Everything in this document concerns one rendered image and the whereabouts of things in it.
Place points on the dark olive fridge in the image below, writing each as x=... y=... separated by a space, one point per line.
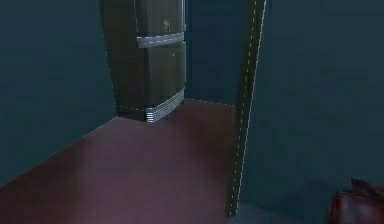
x=160 y=73

